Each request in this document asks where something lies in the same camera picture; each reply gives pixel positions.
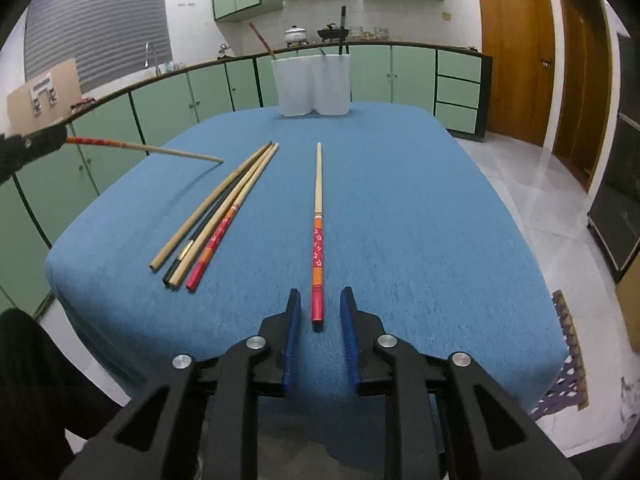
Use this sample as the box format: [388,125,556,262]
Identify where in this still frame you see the red-handled wooden chopstick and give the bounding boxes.
[186,143,280,292]
[66,136,224,163]
[311,142,325,324]
[249,22,277,59]

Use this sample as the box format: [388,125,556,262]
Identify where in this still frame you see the person's black trousers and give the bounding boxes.
[0,308,133,461]

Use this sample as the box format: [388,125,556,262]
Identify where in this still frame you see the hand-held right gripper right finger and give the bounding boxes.
[340,286,581,480]

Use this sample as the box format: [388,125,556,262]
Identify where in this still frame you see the patterned floor mat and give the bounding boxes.
[530,290,587,421]

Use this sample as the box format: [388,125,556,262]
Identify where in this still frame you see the wooden door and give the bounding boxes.
[474,0,555,147]

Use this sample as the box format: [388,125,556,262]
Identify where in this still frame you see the black wok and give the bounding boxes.
[317,22,351,42]

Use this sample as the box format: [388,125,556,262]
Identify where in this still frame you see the grey window blind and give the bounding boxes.
[24,0,173,93]

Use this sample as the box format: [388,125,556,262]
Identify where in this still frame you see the blue tablecloth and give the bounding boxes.
[44,101,571,466]

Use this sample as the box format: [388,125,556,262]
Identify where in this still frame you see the black cabinet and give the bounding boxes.
[587,32,640,281]

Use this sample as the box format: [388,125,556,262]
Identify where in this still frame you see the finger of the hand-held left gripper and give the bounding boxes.
[0,124,68,183]

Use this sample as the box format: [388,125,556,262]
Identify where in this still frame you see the cardboard panel with brackets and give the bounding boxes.
[6,58,81,133]

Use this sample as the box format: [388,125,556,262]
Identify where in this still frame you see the wooden door frame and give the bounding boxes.
[552,0,612,191]

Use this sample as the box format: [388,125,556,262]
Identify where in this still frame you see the plain wooden chopstick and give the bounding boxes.
[150,143,271,271]

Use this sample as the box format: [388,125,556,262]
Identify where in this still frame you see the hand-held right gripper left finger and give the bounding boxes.
[60,287,303,480]

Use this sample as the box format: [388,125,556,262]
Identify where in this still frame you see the white utensil holder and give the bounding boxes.
[271,55,351,117]

